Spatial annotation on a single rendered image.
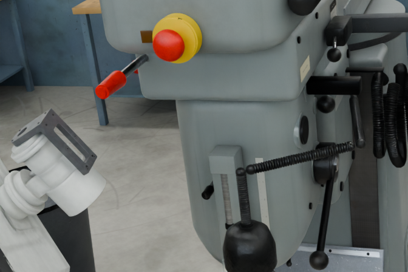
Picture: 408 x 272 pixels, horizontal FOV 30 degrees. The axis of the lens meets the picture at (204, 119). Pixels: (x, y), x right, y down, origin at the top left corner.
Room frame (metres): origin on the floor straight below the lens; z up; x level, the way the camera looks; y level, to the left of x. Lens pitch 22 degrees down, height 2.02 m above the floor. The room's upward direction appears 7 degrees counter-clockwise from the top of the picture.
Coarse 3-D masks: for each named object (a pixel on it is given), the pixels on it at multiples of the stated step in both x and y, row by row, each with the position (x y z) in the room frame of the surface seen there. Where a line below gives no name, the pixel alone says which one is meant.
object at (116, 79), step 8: (144, 56) 1.04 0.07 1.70; (136, 64) 1.01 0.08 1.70; (112, 72) 0.96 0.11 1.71; (120, 72) 0.96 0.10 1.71; (128, 72) 0.98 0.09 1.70; (104, 80) 0.94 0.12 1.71; (112, 80) 0.94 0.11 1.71; (120, 80) 0.95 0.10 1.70; (96, 88) 0.92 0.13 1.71; (104, 88) 0.92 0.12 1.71; (112, 88) 0.93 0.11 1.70; (104, 96) 0.92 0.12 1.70
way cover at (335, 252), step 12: (300, 252) 1.47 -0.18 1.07; (312, 252) 1.46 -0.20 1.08; (324, 252) 1.45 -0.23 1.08; (336, 252) 1.44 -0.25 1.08; (348, 252) 1.43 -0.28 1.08; (360, 252) 1.42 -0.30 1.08; (372, 252) 1.41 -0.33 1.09; (300, 264) 1.46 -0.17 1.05; (336, 264) 1.43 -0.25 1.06; (348, 264) 1.42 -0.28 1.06; (360, 264) 1.41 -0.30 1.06; (372, 264) 1.40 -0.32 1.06
